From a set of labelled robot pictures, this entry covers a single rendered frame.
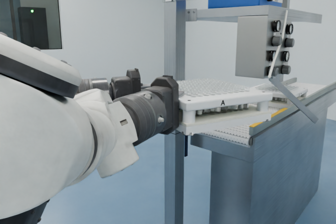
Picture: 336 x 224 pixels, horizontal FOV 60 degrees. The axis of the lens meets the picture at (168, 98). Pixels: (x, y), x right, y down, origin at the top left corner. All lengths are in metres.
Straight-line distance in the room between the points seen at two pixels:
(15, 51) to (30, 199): 0.09
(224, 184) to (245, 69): 0.57
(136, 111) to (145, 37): 6.07
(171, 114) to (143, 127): 0.12
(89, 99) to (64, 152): 0.18
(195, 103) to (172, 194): 0.73
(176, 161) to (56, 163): 1.02
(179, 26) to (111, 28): 5.09
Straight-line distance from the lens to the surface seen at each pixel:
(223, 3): 1.09
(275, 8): 1.03
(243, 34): 1.01
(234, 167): 1.30
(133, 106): 0.48
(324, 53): 4.54
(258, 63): 0.99
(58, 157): 0.21
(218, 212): 1.45
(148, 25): 6.57
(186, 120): 0.61
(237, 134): 1.10
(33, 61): 0.19
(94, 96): 0.39
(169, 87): 0.58
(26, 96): 0.19
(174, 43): 1.10
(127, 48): 6.32
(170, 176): 1.25
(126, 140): 0.45
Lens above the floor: 1.15
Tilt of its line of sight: 12 degrees down
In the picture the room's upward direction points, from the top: straight up
